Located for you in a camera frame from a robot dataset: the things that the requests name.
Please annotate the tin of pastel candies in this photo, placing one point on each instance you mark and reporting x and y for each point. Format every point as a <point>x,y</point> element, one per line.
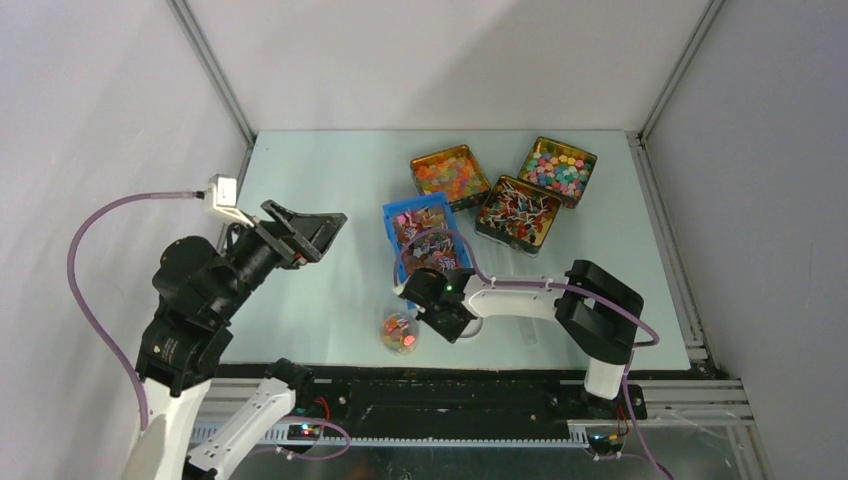
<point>560,168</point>

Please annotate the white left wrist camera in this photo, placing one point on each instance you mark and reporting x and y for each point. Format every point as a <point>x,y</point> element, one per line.
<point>220,200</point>

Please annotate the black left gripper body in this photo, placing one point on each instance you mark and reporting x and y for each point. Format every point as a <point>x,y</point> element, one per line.
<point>254,257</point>

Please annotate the clear plastic scoop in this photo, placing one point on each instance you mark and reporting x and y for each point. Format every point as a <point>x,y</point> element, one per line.
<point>527,331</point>

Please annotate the tin of orange candies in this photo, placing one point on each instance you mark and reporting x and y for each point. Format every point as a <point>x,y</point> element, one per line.
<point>456,173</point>

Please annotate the white jar lid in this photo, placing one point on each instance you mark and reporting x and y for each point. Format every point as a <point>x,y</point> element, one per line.
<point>472,329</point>

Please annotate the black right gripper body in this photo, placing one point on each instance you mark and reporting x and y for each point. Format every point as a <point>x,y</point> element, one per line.
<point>448,329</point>

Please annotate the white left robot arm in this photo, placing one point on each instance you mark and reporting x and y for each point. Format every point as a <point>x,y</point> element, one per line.
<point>200,290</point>

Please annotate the clear plastic jar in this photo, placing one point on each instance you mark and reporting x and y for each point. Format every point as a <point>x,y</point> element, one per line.
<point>399,332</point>

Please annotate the blue plastic candy bin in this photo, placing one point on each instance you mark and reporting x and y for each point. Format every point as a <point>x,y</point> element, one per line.
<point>421,231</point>

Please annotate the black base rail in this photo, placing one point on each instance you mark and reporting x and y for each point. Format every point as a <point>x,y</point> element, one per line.
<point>499,403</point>

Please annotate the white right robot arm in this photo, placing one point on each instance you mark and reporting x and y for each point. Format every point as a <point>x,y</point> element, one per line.
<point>585,302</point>

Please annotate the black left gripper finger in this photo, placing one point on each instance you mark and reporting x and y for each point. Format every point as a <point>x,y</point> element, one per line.
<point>316,233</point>
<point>281,233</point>

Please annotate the tin of wrapped candies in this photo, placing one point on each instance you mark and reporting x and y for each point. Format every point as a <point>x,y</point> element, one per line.
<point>517,214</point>

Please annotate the grey slotted cable duct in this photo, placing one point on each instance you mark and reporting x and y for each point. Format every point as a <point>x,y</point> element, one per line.
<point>285,434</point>

